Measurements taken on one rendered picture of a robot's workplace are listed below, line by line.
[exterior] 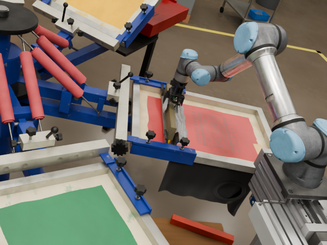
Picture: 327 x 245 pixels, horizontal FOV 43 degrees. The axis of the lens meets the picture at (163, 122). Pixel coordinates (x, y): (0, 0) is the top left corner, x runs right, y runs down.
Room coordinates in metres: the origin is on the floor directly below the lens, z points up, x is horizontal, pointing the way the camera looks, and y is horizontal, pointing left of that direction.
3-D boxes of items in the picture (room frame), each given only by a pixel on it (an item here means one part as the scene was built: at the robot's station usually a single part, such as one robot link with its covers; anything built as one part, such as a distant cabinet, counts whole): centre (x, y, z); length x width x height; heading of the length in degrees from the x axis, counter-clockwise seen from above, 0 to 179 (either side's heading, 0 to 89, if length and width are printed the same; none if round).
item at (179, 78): (1.80, -0.01, 1.24); 0.08 x 0.08 x 0.05
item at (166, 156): (1.54, -0.04, 0.98); 0.30 x 0.05 x 0.07; 103
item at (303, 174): (1.31, -0.56, 1.31); 0.15 x 0.15 x 0.10
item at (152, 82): (2.08, 0.09, 0.98); 0.30 x 0.05 x 0.07; 103
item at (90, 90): (1.74, 0.34, 1.02); 0.17 x 0.06 x 0.05; 103
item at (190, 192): (1.70, -0.31, 0.77); 0.46 x 0.09 x 0.36; 103
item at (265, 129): (1.87, -0.21, 0.97); 0.79 x 0.58 x 0.04; 103
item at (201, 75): (1.73, -0.09, 1.31); 0.11 x 0.11 x 0.08; 38
